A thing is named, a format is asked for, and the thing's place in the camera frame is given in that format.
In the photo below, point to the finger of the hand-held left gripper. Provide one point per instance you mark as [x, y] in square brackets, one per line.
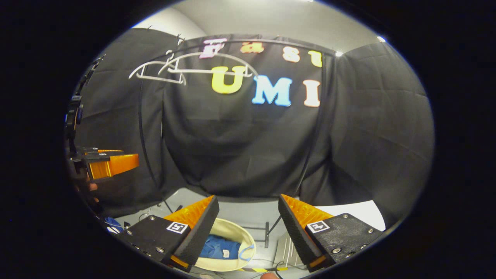
[116, 164]
[93, 149]

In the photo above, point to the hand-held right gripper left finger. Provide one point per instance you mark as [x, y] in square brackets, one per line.
[201, 232]

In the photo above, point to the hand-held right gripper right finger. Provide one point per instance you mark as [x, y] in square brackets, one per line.
[294, 232]

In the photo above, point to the empty white plastic hanger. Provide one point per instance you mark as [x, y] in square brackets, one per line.
[155, 78]

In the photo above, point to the cream laundry hamper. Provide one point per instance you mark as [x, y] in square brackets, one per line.
[232, 228]

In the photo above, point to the white board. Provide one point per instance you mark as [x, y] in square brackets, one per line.
[364, 211]

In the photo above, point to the black metal clothes rack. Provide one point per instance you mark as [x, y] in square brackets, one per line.
[267, 234]

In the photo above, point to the small blue object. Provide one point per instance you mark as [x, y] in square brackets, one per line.
[113, 224]

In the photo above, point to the yellow black floor tape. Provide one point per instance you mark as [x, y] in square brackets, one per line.
[259, 269]

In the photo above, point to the white plastic clothes hanger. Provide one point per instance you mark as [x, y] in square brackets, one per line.
[193, 71]

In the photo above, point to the white ribbed box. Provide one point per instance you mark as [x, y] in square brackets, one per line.
[288, 250]

